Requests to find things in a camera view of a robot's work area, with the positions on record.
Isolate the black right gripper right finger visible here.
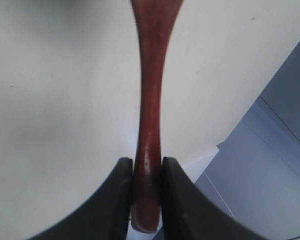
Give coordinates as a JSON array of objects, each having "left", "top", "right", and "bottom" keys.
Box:
[{"left": 161, "top": 157, "right": 263, "bottom": 240}]

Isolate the red-brown wooden spoon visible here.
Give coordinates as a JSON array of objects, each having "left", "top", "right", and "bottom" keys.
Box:
[{"left": 131, "top": 0, "right": 183, "bottom": 234}]

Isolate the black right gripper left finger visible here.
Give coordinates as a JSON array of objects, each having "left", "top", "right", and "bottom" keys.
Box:
[{"left": 32, "top": 157, "right": 133, "bottom": 240}]

